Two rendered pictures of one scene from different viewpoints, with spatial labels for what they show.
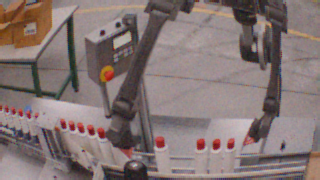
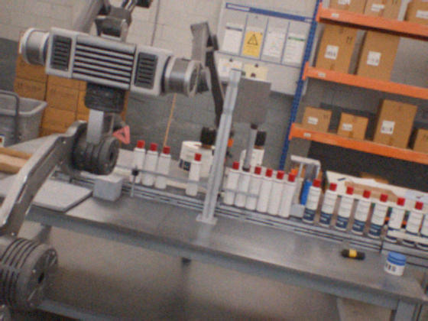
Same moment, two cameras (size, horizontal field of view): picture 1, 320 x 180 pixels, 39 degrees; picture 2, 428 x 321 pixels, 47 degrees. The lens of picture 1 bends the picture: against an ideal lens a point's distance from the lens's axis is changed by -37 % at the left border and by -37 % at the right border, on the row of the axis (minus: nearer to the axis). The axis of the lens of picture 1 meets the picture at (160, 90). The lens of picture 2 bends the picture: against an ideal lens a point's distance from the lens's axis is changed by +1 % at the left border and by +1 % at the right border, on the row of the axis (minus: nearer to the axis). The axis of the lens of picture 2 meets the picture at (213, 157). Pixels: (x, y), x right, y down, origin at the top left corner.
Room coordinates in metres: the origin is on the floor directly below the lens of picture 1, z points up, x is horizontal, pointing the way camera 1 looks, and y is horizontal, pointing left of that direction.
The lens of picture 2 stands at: (4.09, -0.51, 1.54)
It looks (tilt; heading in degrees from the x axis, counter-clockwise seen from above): 12 degrees down; 165
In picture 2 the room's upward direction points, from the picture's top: 11 degrees clockwise
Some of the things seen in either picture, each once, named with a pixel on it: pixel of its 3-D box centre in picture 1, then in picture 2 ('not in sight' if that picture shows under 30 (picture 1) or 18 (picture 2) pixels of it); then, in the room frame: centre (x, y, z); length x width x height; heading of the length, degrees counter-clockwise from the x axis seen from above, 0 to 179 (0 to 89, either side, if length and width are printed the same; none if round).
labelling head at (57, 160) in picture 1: (53, 142); (299, 186); (2.00, 0.52, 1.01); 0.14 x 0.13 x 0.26; 68
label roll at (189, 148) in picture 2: not in sight; (197, 157); (1.39, 0.15, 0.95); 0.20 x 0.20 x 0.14
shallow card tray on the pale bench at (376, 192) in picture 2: not in sight; (371, 191); (1.09, 1.51, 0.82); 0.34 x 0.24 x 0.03; 72
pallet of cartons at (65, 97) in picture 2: not in sight; (73, 101); (-1.97, -0.65, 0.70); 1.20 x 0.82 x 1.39; 72
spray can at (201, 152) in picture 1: (201, 159); (163, 166); (1.84, -0.12, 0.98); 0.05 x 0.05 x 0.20
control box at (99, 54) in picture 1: (109, 50); (247, 99); (2.04, 0.16, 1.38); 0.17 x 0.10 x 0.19; 123
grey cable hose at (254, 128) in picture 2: (104, 93); (250, 147); (2.08, 0.20, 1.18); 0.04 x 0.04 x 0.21
